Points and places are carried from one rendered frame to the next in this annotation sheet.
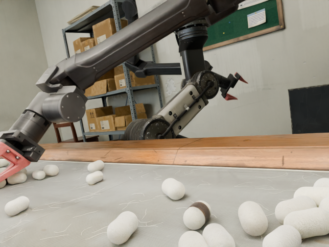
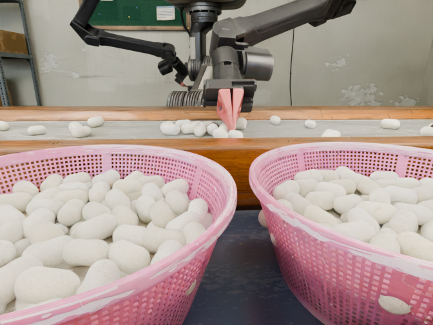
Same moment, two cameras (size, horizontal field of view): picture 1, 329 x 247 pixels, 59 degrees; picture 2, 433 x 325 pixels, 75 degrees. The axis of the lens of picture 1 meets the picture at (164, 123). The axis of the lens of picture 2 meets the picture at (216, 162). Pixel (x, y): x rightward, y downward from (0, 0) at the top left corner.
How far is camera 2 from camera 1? 0.73 m
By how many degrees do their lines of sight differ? 46
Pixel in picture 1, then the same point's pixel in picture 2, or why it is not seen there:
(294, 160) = (394, 115)
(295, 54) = not seen: hidden behind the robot
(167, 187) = (394, 122)
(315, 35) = not seen: hidden behind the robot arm
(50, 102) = (258, 59)
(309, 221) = not seen: outside the picture
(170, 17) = (312, 13)
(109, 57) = (272, 30)
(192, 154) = (333, 113)
